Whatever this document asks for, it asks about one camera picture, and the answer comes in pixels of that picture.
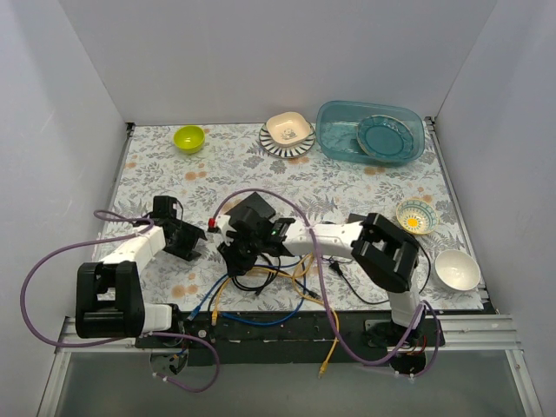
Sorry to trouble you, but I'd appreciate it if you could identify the black network switch box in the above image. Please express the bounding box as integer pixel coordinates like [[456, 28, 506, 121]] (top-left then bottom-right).
[[226, 192, 276, 228]]

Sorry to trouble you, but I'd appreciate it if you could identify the black power adapter brick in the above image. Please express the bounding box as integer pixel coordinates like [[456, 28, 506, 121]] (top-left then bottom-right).
[[347, 213, 367, 223]]

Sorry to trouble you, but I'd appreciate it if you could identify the patterned teal yellow small bowl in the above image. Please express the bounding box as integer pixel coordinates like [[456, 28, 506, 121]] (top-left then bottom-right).
[[396, 198, 440, 235]]

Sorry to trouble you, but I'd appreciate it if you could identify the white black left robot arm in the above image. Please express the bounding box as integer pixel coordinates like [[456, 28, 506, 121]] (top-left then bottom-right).
[[76, 195, 206, 348]]

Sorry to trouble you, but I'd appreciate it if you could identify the lime green plastic bowl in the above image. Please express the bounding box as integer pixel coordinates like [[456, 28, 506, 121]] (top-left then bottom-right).
[[173, 125, 205, 155]]

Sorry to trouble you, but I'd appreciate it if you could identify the teal glass plate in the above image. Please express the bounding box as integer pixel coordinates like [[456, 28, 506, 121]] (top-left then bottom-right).
[[356, 115, 417, 162]]

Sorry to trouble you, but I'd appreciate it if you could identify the aluminium frame rail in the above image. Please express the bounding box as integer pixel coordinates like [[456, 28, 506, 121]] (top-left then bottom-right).
[[55, 315, 522, 353]]

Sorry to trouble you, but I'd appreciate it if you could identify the black looped cable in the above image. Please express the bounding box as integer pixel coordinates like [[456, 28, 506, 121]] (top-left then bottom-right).
[[232, 255, 322, 300]]

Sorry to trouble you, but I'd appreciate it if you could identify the teal transparent plastic tub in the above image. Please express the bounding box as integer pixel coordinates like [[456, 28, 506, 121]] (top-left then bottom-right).
[[315, 101, 425, 167]]

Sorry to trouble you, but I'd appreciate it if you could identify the floral patterned table mat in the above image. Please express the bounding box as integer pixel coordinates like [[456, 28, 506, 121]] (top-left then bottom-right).
[[112, 124, 483, 312]]

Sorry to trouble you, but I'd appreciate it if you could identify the cream square panda bowl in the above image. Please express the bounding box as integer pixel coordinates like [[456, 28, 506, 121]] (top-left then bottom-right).
[[266, 111, 311, 148]]

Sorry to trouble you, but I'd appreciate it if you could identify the striped white blue plate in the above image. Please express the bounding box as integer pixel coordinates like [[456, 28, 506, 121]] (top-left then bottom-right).
[[258, 123, 316, 159]]

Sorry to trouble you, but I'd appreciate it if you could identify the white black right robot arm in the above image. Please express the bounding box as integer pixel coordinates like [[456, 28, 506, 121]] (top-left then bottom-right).
[[208, 206, 425, 346]]

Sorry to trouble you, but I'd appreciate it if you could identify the thin black power cable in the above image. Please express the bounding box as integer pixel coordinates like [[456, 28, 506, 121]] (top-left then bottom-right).
[[260, 254, 432, 305]]

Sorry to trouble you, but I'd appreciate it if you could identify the white ceramic bowl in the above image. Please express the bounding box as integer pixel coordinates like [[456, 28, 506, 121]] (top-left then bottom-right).
[[433, 250, 481, 292]]

